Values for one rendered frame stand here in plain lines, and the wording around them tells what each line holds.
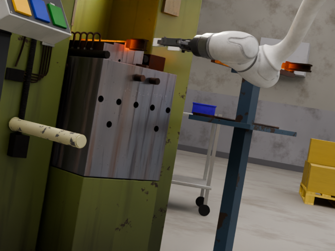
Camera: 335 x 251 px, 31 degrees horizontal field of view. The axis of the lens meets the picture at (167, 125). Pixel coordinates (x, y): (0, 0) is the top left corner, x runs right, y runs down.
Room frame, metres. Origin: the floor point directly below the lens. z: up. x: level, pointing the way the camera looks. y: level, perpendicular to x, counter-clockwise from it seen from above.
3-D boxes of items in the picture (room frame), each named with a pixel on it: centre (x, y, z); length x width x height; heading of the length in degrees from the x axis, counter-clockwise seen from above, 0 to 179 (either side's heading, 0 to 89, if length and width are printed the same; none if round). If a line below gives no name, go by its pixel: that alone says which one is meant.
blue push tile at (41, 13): (1.93, 0.46, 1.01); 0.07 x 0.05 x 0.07; 157
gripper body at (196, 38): (2.14, -0.05, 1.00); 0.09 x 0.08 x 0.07; 42
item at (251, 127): (2.62, -0.32, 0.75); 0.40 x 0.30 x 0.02; 142
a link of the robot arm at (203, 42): (2.09, -0.10, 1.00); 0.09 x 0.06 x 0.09; 132
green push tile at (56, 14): (2.02, 0.42, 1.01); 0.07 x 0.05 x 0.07; 157
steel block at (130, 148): (2.62, 0.32, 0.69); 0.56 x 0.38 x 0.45; 42
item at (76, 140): (2.12, 0.41, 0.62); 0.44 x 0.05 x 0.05; 42
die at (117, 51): (2.57, 0.36, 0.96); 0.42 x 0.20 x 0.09; 42
